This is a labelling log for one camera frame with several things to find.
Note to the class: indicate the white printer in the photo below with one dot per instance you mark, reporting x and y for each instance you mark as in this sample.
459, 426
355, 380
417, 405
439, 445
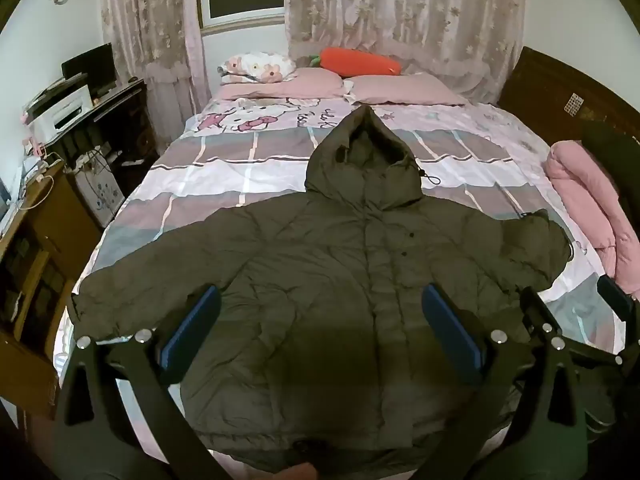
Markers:
60, 110

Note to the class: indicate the orange carrot plush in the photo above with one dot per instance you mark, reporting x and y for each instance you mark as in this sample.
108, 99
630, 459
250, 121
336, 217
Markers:
360, 61

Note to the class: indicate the narrow pink lace curtain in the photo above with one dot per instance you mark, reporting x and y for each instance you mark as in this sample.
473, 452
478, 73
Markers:
145, 35

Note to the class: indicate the dark cloth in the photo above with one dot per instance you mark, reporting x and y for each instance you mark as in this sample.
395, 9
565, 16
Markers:
612, 150

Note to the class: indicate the olive green hooded puffer jacket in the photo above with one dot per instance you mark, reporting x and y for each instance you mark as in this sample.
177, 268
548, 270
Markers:
320, 260

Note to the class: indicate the black computer desk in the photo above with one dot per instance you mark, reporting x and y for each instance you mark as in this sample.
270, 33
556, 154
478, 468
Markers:
125, 110

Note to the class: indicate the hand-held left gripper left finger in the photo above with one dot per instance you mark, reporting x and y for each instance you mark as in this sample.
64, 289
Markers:
192, 330

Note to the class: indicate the dark wooden bed board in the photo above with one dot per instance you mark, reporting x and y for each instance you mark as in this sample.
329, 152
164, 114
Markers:
540, 80

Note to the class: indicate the white floral pillow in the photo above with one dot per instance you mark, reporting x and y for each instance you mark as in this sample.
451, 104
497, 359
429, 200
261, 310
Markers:
255, 66

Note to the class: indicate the white flower print box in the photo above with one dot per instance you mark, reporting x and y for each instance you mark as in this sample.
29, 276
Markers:
102, 195

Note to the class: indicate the black monitor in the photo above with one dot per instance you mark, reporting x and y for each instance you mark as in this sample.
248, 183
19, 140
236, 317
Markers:
90, 67

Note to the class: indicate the pink pillow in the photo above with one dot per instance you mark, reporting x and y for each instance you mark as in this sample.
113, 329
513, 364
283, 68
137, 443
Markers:
400, 89
300, 82

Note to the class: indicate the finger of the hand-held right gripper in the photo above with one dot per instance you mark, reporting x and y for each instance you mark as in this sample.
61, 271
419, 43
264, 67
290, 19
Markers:
615, 294
537, 312

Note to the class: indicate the pink checked cartoon bed sheet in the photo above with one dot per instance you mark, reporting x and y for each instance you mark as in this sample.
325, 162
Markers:
225, 170

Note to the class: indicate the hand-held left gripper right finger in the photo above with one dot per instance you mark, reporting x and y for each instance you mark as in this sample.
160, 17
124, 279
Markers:
452, 330

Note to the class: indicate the pink rolled quilt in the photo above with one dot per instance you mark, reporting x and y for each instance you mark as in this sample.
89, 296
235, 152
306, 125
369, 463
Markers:
590, 195

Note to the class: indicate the brown wooden cabinet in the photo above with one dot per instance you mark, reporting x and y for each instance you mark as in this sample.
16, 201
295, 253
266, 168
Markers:
40, 240

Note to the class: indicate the wide pink lace curtain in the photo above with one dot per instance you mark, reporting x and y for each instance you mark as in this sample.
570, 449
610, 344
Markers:
400, 5

